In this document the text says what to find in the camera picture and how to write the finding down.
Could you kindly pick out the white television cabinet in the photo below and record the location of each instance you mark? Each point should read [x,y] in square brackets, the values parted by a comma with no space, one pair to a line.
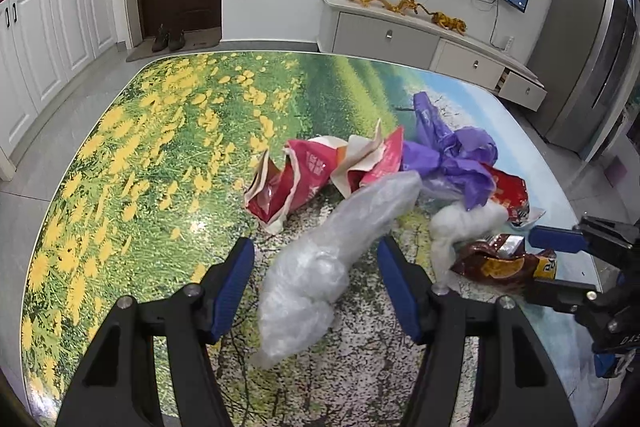
[380,32]

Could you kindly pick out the landscape print table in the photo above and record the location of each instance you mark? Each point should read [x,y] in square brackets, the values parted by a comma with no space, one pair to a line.
[175,117]

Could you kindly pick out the grey refrigerator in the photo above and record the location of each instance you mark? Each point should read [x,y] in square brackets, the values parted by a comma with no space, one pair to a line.
[575,57]

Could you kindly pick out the torn red white paper wrapper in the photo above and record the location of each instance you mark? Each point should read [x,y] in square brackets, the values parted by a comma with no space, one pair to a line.
[385,157]

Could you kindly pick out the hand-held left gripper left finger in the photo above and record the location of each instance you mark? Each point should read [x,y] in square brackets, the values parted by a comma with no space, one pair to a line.
[234,289]

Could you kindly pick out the clear plastic bag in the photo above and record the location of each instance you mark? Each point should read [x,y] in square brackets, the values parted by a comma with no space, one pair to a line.
[310,277]

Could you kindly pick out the purple plastic bag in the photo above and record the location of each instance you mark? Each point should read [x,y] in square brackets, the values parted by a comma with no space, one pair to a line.
[450,157]

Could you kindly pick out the large red white paper bag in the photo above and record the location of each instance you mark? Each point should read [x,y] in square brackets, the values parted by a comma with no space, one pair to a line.
[305,172]

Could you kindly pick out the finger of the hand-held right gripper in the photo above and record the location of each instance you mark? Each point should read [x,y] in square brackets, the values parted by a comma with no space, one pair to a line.
[555,239]
[555,293]

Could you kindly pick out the grey doormat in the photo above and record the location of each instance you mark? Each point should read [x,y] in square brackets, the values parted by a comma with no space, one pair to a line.
[200,43]

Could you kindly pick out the white power strip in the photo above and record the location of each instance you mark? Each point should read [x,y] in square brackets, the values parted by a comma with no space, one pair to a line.
[508,43]

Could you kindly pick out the white wall cupboards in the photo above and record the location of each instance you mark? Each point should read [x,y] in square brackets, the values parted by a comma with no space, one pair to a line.
[55,37]

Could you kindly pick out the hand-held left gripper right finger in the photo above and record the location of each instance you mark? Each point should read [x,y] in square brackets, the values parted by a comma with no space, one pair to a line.
[400,297]

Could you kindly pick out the white plastic bag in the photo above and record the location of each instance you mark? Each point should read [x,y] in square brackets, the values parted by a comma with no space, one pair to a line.
[465,222]

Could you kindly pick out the golden tiger figurine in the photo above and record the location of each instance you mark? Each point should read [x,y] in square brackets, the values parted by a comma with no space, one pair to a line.
[450,22]

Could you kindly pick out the red snack packet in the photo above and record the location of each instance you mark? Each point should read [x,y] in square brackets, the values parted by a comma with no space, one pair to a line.
[510,194]

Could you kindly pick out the brown snack packet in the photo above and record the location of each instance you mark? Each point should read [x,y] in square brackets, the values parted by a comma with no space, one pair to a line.
[495,267]

